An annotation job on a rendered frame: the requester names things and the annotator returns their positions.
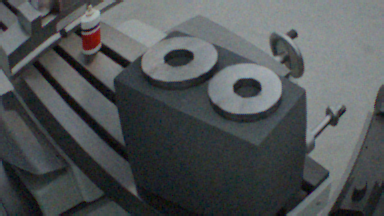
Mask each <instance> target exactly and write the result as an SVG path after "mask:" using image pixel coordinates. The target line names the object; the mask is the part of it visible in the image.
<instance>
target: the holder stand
mask: <svg viewBox="0 0 384 216"><path fill-rule="evenodd" d="M113 81H114V86H115V89H114V91H115V96H116V101H117V111H118V116H119V121H120V126H121V131H122V136H123V141H124V143H125V146H126V151H127V156H128V160H129V164H130V166H131V169H132V174H133V179H134V181H135V183H136V184H137V185H138V186H140V187H142V188H144V189H147V190H148V191H150V192H151V193H153V194H155V195H157V196H159V197H161V198H164V199H165V200H167V201H169V202H171V203H175V204H176V205H177V206H180V207H183V208H185V209H188V210H190V211H191V212H195V213H196V214H200V215H202V216H274V215H275V214H276V213H277V212H278V211H279V210H280V209H281V208H282V207H283V206H284V205H285V204H286V203H287V202H288V201H289V199H291V198H292V196H293V195H294V194H295V193H296V192H297V191H298V190H299V189H300V187H301V185H302V178H303V171H304V163H305V154H306V148H305V147H306V132H307V109H306V91H305V89H304V88H302V87H301V86H299V85H297V84H295V83H294V82H292V81H290V80H288V79H286V78H285V77H282V76H281V75H278V74H277V73H275V72H273V71H272V70H271V69H268V68H267V67H264V66H262V65H260V64H258V63H255V62H254V61H251V60H249V59H247V58H244V57H243V56H242V55H240V54H238V53H235V52H233V51H230V50H228V49H226V48H223V47H221V46H218V45H217V44H214V43H212V42H209V41H207V40H202V39H200V38H197V37H195V36H192V35H190V34H185V33H182V32H180V31H178V30H173V31H172V32H171V33H169V34H168V35H167V36H166V37H164V38H162V39H161V40H159V41H158V42H157V43H155V44H154V45H153V46H152V47H150V48H149V49H148V50H146V51H145V52H144V53H143V54H142V55H141V56H140V57H139V58H137V59H136V60H135V61H133V62H132V63H131V64H130V65H128V66H127V68H126V69H124V70H123V71H122V72H120V73H119V74H118V76H116V77H115V78H114V80H113Z"/></svg>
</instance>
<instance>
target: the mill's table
mask: <svg viewBox="0 0 384 216"><path fill-rule="evenodd" d="M26 1H27V2H29V3H31V0H0V35H1V34H3V33H4V32H5V31H6V30H7V29H9V28H10V27H11V26H12V25H13V24H15V23H16V22H17V21H18V18H17V17H18V15H17V8H18V7H20V6H21V5H22V4H23V3H24V2H26ZM100 26H101V28H100V30H101V33H100V34H101V48H100V49H99V50H98V51H97V52H95V53H94V54H91V55H87V54H86V55H85V54H84V53H83V52H82V50H83V48H82V35H81V34H82V32H81V28H79V29H78V30H76V31H75V32H74V33H72V34H71V35H70V36H68V37H66V36H65V35H64V36H62V37H61V42H60V43H59V44H58V45H56V46H55V47H53V48H52V49H51V50H49V51H48V52H47V53H46V54H45V55H44V56H42V57H40V58H39V59H38V60H37V61H36V62H35V63H34V64H32V65H31V66H30V67H29V68H28V69H26V70H25V71H24V72H23V73H22V74H20V75H19V76H18V77H17V78H15V79H14V80H13V81H11V80H10V79H9V77H8V75H7V73H6V72H5V70H4V69H3V67H2V66H1V64H0V68H1V70H2V71H3V73H4V74H5V75H6V77H7V79H8V80H9V81H10V83H11V84H12V86H13V87H14V88H15V90H16V92H18V94H19V96H21V98H22V100H23V101H24V102H25V104H26V105H27V107H28V108H29V109H30V110H31V112H32V113H33V114H34V116H35V117H36V118H37V120H38V121H39V123H41V125H42V126H43V128H45V130H46V132H48V133H49V135H50V137H52V138H53V140H54V141H55V142H56V143H57V144H58V146H59V147H60V148H61V149H62V150H63V151H64V152H65V154H66V155H67V156H68V158H70V159H71V160H72V162H73V163H74V164H75V165H76V166H77V167H78V168H80V170H81V171H82V172H83V173H84V174H85V175H86V176H87V177H88V178H89V179H90V180H91V181H92V182H93V183H94V184H95V185H96V186H97V187H98V188H99V189H101V190H102V192H104V193H105V194H106V195H107V196H108V197H109V198H110V199H112V200H113V201H114V202H115V203H116V204H118V205H119V206H120V207H121V208H122V209H124V210H125V211H126V212H127V213H128V214H131V215H132V216H202V215H200V214H196V213H195V212H191V211H190V210H188V209H185V208H183V207H180V206H177V205H176V204H175V203H171V202H169V201H167V200H165V199H164V198H161V197H159V196H157V195H155V194H153V193H151V192H150V191H148V190H147V189H144V188H142V187H140V186H138V185H137V184H136V183H135V181H134V179H133V174H132V169H131V166H130V164H129V160H128V156H127V151H126V146H125V143H124V141H123V136H122V131H121V126H120V121H119V116H118V111H117V101H116V96H115V91H114V89H115V86H114V81H113V80H114V78H115V77H116V76H118V74H119V73H120V72H122V71H123V70H124V69H126V68H127V66H128V65H130V64H131V63H132V62H133V61H135V60H136V59H137V58H139V57H140V56H141V55H142V54H143V53H144V52H145V51H146V50H148V49H149V47H148V46H147V45H146V46H145V45H143V44H142V43H140V42H138V41H137V40H135V39H133V37H132V38H131V37H130V36H129V35H128V36H127V35H126V34H125V33H122V31H121V32H120V30H117V29H116V28H114V27H112V26H110V25H108V24H106V22H105V23H104V21H103V22H102V21H101V20H100ZM331 183H332V180H331V179H329V170H328V169H326V168H325V167H323V166H322V165H321V164H319V162H317V161H315V160H314V159H313V158H311V157H310V156H309V155H307V154H305V163H304V171H303V178H302V185H301V187H300V189H299V190H298V191H297V192H296V193H295V194H294V195H293V196H292V198H291V199H289V201H288V202H287V203H286V204H285V205H284V206H283V207H282V208H281V209H280V210H279V211H278V212H277V213H276V214H275V215H274V216H317V214H319V212H321V211H322V210H323V209H324V208H325V207H326V206H327V205H328V200H329V194H330V189H331Z"/></svg>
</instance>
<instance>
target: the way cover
mask: <svg viewBox="0 0 384 216"><path fill-rule="evenodd" d="M12 92H13V91H11V90H10V91H7V92H5V93H4V94H5V95H4V94H2V95H0V108H2V109H0V155H1V157H2V158H4V159H5V161H7V162H8V163H11V164H13V165H14V166H16V167H18V168H21V169H24V170H27V171H29V172H30V173H32V174H36V175H43V174H47V173H50V172H53V171H54V172H55V171H57V170H60V169H63V168H67V167H69V166H70V165H69V164H68V162H67V161H66V160H65V159H64V158H63V157H62V156H61V155H60V153H59V152H58V151H57V150H56V149H55V147H54V146H53V145H52V144H51V143H50V141H49V140H48V139H47V138H46V136H45V135H44V134H43V133H42V131H41V130H40V129H38V126H37V125H36V124H35V122H34V121H33V119H31V117H30V115H29V114H28V113H27V112H26V109H24V107H23V106H22V104H21V103H20V102H19V100H18V99H17V97H16V96H15V95H14V93H12ZM9 94H10V96H9ZM5 96H6V97H5ZM9 98H10V99H9ZM3 99H4V100H3ZM14 99H15V100H17V101H15V100H14ZM2 102H3V103H2ZM7 102H8V103H7ZM16 106H17V107H16ZM13 111H14V112H13ZM25 113H27V114H25ZM11 114H12V115H13V116H11ZM18 117H19V118H18ZM26 117H27V118H26ZM7 119H8V120H7ZM13 121H14V122H15V123H14V122H13ZM28 122H29V124H28ZM4 124H5V125H4ZM10 124H11V125H10ZM2 125H3V126H2ZM4 126H5V127H4ZM19 126H20V127H19ZM3 127H4V128H3ZM13 127H14V128H13ZM23 128H24V129H23ZM9 129H10V130H9ZM25 130H26V133H25ZM32 130H33V131H32ZM8 131H9V132H8ZM36 132H37V133H36ZM18 133H19V134H18ZM38 134H39V135H38ZM38 136H39V137H38ZM28 137H29V138H28ZM4 138H5V139H4ZM43 138H44V139H43ZM23 140H24V141H23ZM28 141H29V142H28ZM11 142H12V143H11ZM3 143H4V144H3ZM20 143H21V144H20ZM26 143H27V144H26ZM39 143H40V144H39ZM6 144H7V146H6ZM12 144H13V145H12ZM32 144H33V145H32ZM10 145H12V146H10ZM36 145H37V146H36ZM15 146H16V147H15ZM44 146H45V147H44ZM3 147H4V148H3ZM32 147H33V149H32ZM48 148H49V149H48ZM31 149H32V151H30V150H31ZM5 150H6V151H5ZM22 152H24V153H22ZM27 152H28V154H27ZM43 152H44V153H43ZM4 153H5V154H6V155H5V154H4ZM21 153H22V154H21ZM36 153H37V154H39V155H40V156H39V155H37V154H36ZM47 153H48V154H47ZM57 153H58V154H57ZM8 155H9V156H8ZM28 155H29V156H28ZM34 156H35V157H34ZM52 157H53V158H52ZM11 158H12V159H11ZM20 158H21V159H20ZM54 158H55V159H54ZM22 159H23V160H24V162H23V160H22ZM25 159H26V160H25ZM15 161H16V162H15ZM20 161H21V162H22V163H21V162H20ZM44 161H45V163H43V162H44ZM57 161H59V162H61V163H60V164H59V163H58V162H57ZM19 162H20V163H19ZM34 162H35V163H34ZM37 163H38V164H37ZM51 163H52V164H51ZM42 164H43V165H42ZM27 166H28V167H27Z"/></svg>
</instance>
